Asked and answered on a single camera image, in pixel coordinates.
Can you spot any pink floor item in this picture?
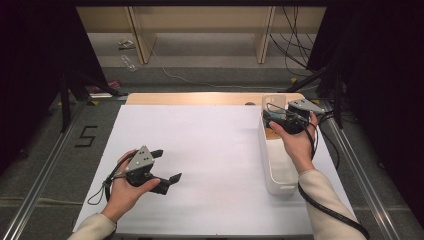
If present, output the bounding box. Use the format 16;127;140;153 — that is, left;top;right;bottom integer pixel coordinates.
92;79;121;94

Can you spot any white plastic storage box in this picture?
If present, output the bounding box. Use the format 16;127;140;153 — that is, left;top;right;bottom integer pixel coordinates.
258;103;303;196

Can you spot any dark curtain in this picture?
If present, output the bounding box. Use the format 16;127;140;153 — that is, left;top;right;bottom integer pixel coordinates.
306;0;424;228
0;0;111;174

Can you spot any right hand-held gripper cable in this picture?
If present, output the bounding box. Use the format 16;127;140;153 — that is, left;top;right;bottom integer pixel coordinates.
297;113;371;240

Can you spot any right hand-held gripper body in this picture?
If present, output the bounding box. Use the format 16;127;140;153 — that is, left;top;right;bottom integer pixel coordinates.
273;98;326;135

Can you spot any metal floor rail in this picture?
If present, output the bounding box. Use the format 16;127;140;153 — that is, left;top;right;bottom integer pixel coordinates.
1;99;88;240
318;99;399;240

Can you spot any black floor cable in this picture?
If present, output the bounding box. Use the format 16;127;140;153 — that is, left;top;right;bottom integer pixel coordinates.
314;111;341;169

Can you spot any hand-held gripper cable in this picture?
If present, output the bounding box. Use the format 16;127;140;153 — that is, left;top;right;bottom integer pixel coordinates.
87;156;134;206
297;113;371;240

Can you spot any white table mat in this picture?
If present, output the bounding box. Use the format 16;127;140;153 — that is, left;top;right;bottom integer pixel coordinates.
72;104;364;236

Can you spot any bundle of black cables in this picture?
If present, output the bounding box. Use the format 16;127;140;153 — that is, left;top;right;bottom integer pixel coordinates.
269;5;318;78

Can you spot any person's left hand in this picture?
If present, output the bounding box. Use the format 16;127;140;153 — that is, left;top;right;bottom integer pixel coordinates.
101;149;162;224

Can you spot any small pale floor item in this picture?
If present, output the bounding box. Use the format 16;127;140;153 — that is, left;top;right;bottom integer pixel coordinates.
118;38;136;51

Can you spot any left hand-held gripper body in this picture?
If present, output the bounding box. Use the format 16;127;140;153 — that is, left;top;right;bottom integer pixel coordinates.
125;145;160;188

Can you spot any wooden shelf unit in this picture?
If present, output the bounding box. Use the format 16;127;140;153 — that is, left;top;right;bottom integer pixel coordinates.
75;5;327;65

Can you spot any left hand-held gripper cable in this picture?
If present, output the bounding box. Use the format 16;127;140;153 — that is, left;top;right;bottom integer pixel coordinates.
87;156;134;206

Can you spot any person's right hand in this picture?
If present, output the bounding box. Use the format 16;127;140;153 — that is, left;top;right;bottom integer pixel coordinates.
268;113;319;175

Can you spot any black metal stand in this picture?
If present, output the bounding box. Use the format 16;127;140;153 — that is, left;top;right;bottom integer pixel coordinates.
59;71;129;134
285;64;344;130

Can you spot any clear plastic piece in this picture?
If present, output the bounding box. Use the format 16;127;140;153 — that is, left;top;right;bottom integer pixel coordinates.
120;54;138;72

